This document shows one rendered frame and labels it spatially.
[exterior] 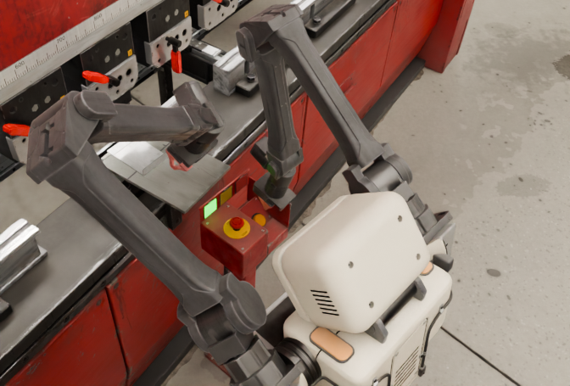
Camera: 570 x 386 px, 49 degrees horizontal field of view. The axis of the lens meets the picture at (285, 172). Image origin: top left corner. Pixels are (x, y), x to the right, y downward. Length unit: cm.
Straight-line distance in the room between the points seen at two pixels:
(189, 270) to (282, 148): 58
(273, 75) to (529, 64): 280
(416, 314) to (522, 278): 176
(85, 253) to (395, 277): 84
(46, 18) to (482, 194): 225
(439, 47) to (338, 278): 277
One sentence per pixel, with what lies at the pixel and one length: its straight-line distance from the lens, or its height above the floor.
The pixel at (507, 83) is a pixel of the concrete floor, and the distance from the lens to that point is 376.
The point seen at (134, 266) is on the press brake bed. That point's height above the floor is 75.
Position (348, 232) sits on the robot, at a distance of 95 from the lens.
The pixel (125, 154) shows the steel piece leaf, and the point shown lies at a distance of 160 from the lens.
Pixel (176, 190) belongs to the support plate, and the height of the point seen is 100.
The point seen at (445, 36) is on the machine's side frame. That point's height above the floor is 24.
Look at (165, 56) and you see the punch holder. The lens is 158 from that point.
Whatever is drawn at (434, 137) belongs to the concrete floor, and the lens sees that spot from 326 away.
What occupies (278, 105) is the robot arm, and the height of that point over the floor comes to 123.
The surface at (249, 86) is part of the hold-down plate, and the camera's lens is 194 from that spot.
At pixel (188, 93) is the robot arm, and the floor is 129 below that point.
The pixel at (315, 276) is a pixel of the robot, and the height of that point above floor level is 136.
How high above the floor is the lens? 212
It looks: 46 degrees down
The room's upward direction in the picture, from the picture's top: 5 degrees clockwise
